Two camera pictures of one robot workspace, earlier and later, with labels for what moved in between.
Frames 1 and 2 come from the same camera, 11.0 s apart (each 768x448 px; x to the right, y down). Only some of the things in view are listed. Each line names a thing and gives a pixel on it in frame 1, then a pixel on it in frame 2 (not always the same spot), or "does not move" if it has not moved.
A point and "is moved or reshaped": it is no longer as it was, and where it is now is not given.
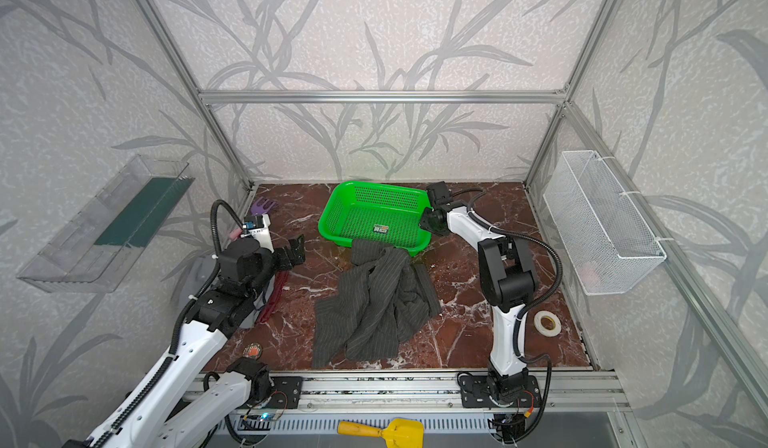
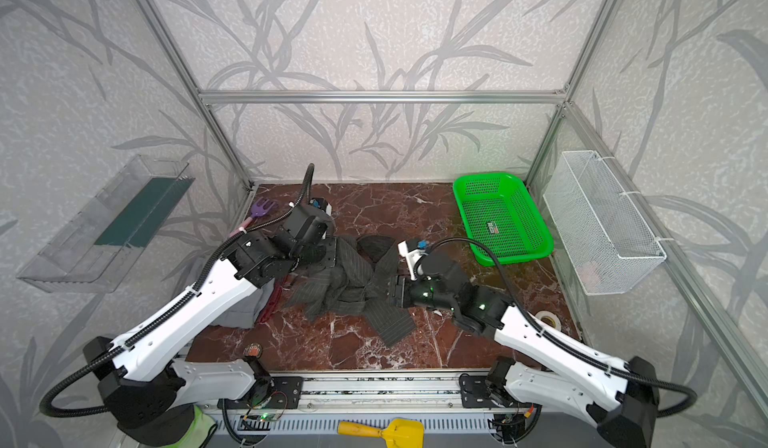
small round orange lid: [253, 350] does not move
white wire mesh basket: [611, 246] does not move
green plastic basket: [355, 211] to [497, 210]
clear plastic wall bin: [93, 251] does not move
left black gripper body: [291, 255] to [324, 250]
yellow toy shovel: [399, 432] does not move
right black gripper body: [430, 220] to [398, 290]
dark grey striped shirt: [381, 301] is moved or reshaped
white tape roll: [546, 332] does not move
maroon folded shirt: [278, 284] does not move
